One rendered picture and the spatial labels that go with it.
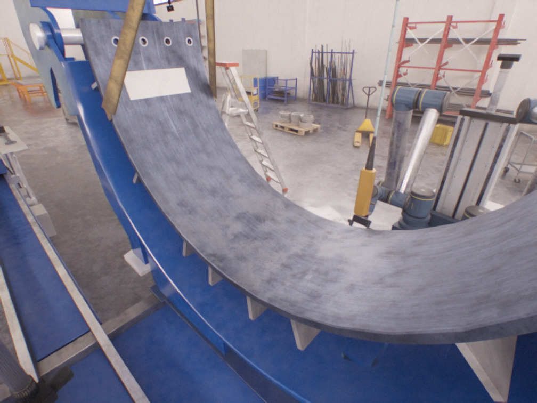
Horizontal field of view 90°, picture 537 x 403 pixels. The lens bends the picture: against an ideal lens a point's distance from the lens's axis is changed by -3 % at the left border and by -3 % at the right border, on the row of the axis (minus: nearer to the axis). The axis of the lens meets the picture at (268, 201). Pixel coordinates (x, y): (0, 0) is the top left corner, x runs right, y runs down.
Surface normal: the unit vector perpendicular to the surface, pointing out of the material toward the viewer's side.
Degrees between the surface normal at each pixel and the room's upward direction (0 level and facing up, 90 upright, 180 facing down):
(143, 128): 55
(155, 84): 75
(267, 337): 9
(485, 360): 42
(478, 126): 90
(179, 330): 0
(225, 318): 3
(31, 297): 0
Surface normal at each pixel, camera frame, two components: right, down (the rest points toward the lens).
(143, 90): 0.67, -0.07
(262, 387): 0.00, -0.88
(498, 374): 0.49, -0.43
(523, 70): -0.68, 0.36
